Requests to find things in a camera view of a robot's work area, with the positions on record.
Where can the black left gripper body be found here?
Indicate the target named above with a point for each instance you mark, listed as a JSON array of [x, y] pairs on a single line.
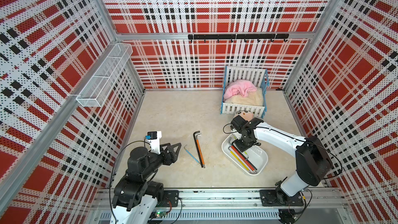
[[159, 158]]

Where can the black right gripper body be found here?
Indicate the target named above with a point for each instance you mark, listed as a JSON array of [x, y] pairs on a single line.
[[243, 143]]

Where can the red hex key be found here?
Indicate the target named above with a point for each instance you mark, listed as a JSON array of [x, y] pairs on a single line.
[[241, 159]]

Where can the dark thin hex key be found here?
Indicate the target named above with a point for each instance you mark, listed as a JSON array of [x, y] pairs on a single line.
[[244, 158]]

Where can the yellow hex key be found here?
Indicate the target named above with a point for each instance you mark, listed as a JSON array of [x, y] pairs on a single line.
[[241, 163]]

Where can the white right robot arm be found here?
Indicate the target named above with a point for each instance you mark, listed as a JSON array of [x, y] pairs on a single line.
[[312, 160]]

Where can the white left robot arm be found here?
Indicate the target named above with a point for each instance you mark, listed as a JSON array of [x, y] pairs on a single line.
[[137, 194]]

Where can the white plastic storage tray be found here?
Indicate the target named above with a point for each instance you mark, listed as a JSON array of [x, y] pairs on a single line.
[[252, 161]]

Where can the light blue hex key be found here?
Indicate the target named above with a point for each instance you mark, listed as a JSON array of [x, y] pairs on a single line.
[[191, 155]]

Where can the long black hex key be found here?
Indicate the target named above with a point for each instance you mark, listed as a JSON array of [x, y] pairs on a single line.
[[194, 136]]

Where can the orange hex key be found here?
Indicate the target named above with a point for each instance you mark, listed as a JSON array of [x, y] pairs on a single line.
[[200, 151]]

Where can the small plush doll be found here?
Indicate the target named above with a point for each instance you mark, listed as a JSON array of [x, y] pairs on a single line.
[[246, 115]]

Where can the cream fluffy blanket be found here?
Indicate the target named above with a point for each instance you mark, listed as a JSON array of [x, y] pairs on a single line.
[[254, 98]]

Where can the blue white toy crib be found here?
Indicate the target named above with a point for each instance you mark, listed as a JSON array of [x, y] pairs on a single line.
[[259, 77]]

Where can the pink towel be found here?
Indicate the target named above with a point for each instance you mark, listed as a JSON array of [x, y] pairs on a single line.
[[240, 86]]

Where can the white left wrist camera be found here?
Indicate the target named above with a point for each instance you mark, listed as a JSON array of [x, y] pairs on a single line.
[[153, 138]]

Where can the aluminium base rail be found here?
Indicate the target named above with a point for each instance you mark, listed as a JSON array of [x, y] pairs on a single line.
[[223, 205]]

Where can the white wire mesh shelf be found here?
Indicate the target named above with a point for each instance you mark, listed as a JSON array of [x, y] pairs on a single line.
[[96, 91]]

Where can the black hook rail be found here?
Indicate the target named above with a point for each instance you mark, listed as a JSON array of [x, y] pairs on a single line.
[[272, 36]]

